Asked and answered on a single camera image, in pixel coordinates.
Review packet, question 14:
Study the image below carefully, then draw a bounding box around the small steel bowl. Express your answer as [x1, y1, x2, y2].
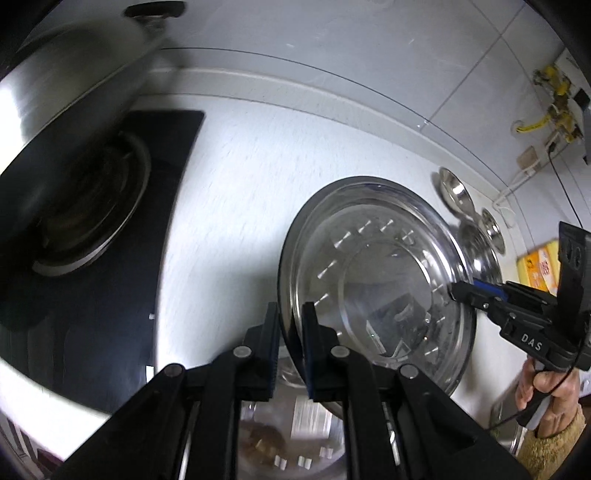
[479, 208, 506, 255]

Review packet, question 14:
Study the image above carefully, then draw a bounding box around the small steel dish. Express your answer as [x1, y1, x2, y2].
[437, 167, 476, 218]

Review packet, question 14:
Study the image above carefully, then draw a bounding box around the medium steel bowl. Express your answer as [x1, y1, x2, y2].
[457, 221, 502, 284]

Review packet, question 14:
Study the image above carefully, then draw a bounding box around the person's right hand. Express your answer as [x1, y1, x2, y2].
[514, 357, 582, 439]

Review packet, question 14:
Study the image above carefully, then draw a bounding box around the yellow detergent bottle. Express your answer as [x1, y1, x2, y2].
[517, 239, 560, 296]

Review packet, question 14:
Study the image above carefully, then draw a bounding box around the white water heater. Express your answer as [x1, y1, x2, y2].
[573, 88, 591, 165]

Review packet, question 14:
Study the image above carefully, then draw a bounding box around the black gas stove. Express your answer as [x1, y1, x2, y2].
[1, 110, 204, 413]

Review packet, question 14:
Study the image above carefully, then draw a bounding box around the white power cable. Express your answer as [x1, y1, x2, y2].
[491, 168, 537, 227]

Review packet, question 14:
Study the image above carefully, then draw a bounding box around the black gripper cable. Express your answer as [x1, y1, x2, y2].
[489, 354, 581, 432]

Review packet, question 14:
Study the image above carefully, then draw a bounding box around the beige wall socket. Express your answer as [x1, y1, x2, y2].
[517, 146, 540, 173]

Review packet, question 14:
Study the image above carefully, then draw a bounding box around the black power cable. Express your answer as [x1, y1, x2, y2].
[546, 142, 584, 227]

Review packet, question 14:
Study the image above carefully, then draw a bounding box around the yellow gas hose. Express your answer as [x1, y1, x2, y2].
[512, 64, 584, 144]

